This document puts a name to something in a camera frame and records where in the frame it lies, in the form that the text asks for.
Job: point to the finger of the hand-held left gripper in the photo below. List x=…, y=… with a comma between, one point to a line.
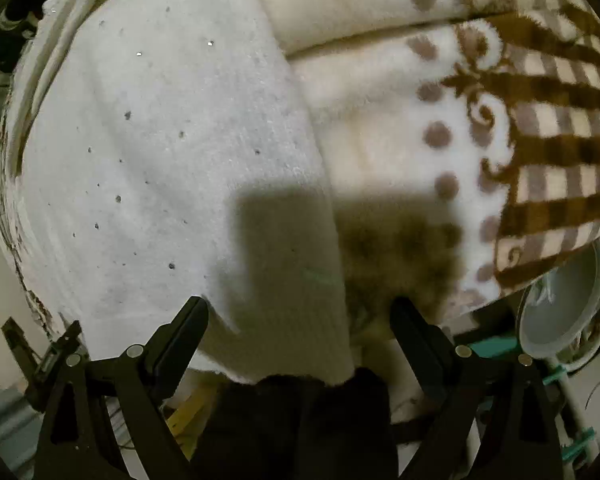
x=50, y=365

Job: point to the white knit sweater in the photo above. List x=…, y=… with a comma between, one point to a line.
x=170, y=160

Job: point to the white electric fan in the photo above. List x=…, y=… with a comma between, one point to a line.
x=560, y=305

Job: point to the black patterned garment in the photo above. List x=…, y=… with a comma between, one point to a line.
x=300, y=430

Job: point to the floral blanket with checked border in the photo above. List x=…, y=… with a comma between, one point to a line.
x=455, y=125

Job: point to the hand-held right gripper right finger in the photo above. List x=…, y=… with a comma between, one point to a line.
x=405, y=317

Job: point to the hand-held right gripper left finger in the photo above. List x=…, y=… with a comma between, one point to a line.
x=192, y=317

